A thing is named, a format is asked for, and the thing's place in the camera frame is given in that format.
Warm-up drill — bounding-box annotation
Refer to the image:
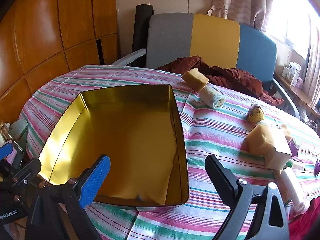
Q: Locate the white fluffy roll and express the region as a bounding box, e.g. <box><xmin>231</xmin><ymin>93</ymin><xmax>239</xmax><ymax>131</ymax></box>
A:
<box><xmin>279</xmin><ymin>167</ymin><xmax>308</xmax><ymax>215</ymax></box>

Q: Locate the grey yellow blue sofa chair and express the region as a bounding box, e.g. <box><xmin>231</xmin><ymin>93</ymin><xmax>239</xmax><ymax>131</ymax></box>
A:
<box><xmin>111</xmin><ymin>12</ymin><xmax>300</xmax><ymax>120</ymax></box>

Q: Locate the white sock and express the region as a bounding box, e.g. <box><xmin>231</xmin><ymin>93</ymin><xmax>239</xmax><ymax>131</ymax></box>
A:
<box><xmin>199</xmin><ymin>85</ymin><xmax>226</xmax><ymax>110</ymax></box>

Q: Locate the wooden desk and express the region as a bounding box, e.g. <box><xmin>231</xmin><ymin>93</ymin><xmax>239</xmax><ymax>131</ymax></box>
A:
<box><xmin>274</xmin><ymin>71</ymin><xmax>320</xmax><ymax>118</ymax></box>

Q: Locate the yellow sponge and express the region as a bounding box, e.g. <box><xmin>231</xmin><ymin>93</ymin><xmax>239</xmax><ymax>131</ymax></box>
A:
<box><xmin>244</xmin><ymin>124</ymin><xmax>280</xmax><ymax>157</ymax></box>
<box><xmin>182</xmin><ymin>68</ymin><xmax>209</xmax><ymax>93</ymax></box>

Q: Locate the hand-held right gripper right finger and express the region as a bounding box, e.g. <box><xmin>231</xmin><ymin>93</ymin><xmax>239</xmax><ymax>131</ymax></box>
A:
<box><xmin>204</xmin><ymin>154</ymin><xmax>290</xmax><ymax>240</ymax></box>

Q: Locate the maroon padded jacket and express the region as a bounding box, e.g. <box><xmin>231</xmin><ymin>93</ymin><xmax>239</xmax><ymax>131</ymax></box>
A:
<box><xmin>155</xmin><ymin>56</ymin><xmax>284</xmax><ymax>107</ymax></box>

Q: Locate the black rolled mat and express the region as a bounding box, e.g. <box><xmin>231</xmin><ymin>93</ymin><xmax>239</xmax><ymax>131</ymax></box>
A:
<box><xmin>132</xmin><ymin>4</ymin><xmax>155</xmax><ymax>67</ymax></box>

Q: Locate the striped tablecloth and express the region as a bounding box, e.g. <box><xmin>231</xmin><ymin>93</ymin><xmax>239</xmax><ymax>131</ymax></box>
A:
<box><xmin>19</xmin><ymin>64</ymin><xmax>320</xmax><ymax>240</ymax></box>

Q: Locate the white carton box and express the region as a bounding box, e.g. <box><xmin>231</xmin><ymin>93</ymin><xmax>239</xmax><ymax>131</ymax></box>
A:
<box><xmin>286</xmin><ymin>62</ymin><xmax>302</xmax><ymax>87</ymax></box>

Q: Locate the bright window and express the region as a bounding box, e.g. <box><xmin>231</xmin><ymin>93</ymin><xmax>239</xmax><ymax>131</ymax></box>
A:
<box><xmin>265</xmin><ymin>0</ymin><xmax>320</xmax><ymax>58</ymax></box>

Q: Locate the small white green box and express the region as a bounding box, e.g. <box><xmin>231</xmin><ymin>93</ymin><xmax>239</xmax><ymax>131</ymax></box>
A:
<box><xmin>264</xmin><ymin>132</ymin><xmax>292</xmax><ymax>170</ymax></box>

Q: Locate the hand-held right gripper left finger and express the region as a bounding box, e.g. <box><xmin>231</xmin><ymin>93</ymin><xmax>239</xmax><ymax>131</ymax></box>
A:
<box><xmin>25</xmin><ymin>154</ymin><xmax>111</xmax><ymax>240</ymax></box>

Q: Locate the yellow sock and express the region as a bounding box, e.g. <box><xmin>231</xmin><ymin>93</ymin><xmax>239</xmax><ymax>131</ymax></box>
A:
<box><xmin>246</xmin><ymin>104</ymin><xmax>265</xmax><ymax>124</ymax></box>

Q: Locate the wooden wardrobe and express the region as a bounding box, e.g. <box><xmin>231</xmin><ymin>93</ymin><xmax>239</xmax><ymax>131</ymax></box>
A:
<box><xmin>0</xmin><ymin>0</ymin><xmax>119</xmax><ymax>125</ymax></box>

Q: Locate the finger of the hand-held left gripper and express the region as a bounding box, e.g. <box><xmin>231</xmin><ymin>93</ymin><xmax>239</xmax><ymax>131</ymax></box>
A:
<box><xmin>0</xmin><ymin>141</ymin><xmax>25</xmax><ymax>172</ymax></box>
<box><xmin>0</xmin><ymin>158</ymin><xmax>42</xmax><ymax>189</ymax></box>

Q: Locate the gold tin box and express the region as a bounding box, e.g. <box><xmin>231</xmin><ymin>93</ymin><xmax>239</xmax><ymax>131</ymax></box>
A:
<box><xmin>37</xmin><ymin>84</ymin><xmax>190</xmax><ymax>212</ymax></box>

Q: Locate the pink patterned curtain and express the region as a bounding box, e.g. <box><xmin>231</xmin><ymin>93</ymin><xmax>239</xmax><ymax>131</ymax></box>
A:
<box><xmin>300</xmin><ymin>27</ymin><xmax>320</xmax><ymax>110</ymax></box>
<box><xmin>207</xmin><ymin>0</ymin><xmax>274</xmax><ymax>33</ymax></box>

